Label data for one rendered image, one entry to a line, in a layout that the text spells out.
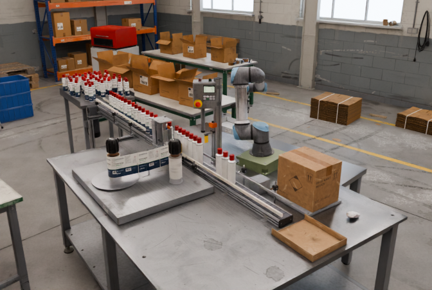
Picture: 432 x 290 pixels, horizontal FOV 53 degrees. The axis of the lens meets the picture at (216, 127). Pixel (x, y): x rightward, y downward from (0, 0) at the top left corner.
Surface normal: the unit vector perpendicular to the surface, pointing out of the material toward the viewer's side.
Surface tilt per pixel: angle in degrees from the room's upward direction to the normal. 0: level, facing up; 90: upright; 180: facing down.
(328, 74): 90
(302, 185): 90
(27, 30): 90
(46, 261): 0
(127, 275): 1
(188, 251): 0
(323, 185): 90
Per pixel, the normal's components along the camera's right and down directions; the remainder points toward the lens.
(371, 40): -0.70, 0.24
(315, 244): 0.00, -0.94
